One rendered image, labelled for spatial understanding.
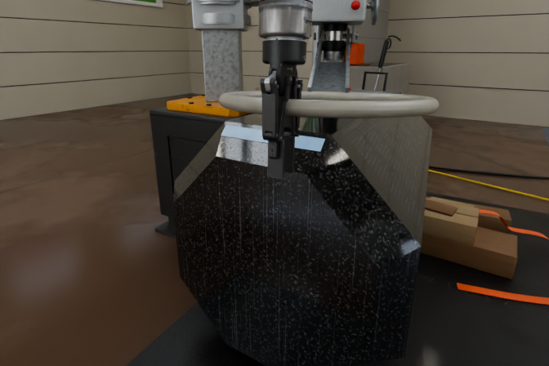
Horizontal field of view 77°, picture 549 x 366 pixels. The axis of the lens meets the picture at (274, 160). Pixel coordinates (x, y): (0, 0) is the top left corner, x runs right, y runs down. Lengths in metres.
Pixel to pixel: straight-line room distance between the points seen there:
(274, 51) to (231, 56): 1.33
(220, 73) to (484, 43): 4.79
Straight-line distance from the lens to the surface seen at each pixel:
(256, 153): 0.95
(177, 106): 1.94
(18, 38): 6.92
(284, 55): 0.58
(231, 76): 1.92
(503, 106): 6.19
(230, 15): 1.87
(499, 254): 2.01
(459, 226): 1.97
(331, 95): 1.05
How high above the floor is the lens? 1.06
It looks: 18 degrees down
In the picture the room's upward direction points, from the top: straight up
